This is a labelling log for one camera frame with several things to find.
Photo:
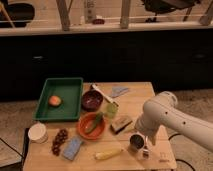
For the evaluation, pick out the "blue triangular cloth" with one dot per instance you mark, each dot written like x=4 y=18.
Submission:
x=118 y=91

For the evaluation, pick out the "black office chair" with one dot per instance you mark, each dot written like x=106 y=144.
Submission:
x=166 y=6

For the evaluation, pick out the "white knife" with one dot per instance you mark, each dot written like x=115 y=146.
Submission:
x=109 y=99

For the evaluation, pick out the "wooden black brush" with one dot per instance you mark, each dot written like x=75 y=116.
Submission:
x=119 y=124

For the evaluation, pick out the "light green plastic cup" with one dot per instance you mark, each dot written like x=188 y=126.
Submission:
x=111 y=110

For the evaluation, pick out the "dark red grapes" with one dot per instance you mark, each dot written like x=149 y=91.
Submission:
x=59 y=139

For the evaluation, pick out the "metal cup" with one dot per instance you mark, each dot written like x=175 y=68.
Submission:
x=136 y=142

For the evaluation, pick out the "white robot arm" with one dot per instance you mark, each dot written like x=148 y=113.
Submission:
x=161 y=110

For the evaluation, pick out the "green cucumber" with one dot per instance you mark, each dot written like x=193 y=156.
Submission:
x=94 y=123

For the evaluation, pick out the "dark chair left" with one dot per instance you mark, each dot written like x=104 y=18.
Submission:
x=20 y=13

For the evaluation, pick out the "orange plastic bowl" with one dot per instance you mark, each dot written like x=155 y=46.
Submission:
x=85 y=121

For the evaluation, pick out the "green plastic tray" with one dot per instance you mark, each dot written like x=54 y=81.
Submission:
x=69 y=91

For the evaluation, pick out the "orange peach fruit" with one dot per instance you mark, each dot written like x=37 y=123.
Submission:
x=54 y=101

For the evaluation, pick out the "blue sponge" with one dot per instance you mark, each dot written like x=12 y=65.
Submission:
x=72 y=148

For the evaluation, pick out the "dark purple bowl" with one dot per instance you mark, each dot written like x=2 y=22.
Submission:
x=92 y=100

